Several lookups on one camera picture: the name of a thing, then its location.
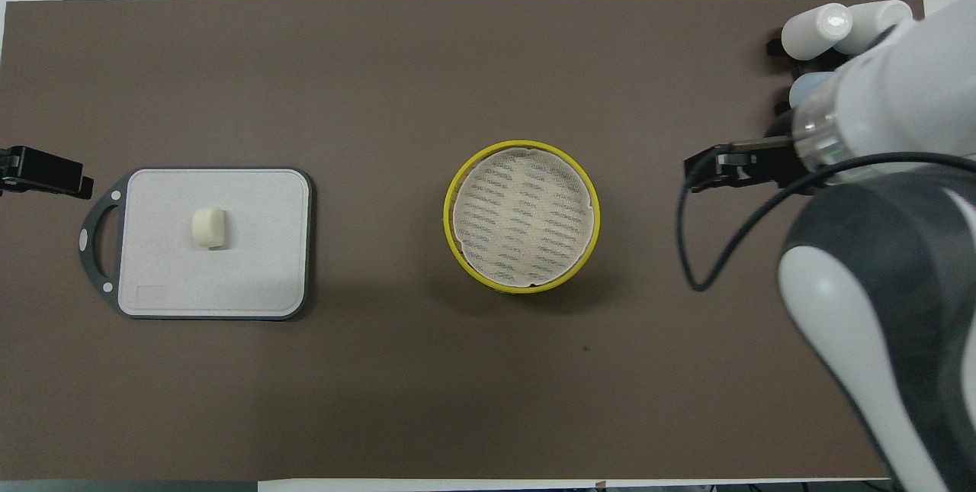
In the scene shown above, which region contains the black cup rack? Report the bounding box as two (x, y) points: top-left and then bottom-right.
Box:
(766, 31), (847, 121)

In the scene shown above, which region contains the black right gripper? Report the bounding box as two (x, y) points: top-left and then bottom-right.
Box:
(684, 143), (803, 192)

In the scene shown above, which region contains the brown table mat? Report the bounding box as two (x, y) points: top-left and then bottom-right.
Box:
(0, 0), (926, 482)

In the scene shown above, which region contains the cream perforated steamer liner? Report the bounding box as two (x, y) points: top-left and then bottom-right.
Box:
(452, 147), (596, 287)

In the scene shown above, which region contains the white plastic cup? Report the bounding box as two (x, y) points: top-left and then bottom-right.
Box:
(835, 0), (913, 56)
(782, 3), (853, 62)

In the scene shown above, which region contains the light blue plastic cup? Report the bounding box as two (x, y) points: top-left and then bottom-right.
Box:
(788, 71), (840, 111)

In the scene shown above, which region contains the yellow round steamer basket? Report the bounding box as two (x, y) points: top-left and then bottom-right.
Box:
(443, 140), (602, 295)

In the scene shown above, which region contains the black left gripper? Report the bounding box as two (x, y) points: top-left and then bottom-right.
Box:
(0, 146), (95, 201)

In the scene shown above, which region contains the small white steamed bun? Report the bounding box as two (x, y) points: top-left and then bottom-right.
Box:
(190, 206), (228, 251)

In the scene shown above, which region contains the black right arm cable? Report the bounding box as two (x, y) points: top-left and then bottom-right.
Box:
(676, 143), (976, 294)

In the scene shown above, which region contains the white cutting board grey rim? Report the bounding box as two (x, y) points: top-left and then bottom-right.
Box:
(78, 166), (314, 322)

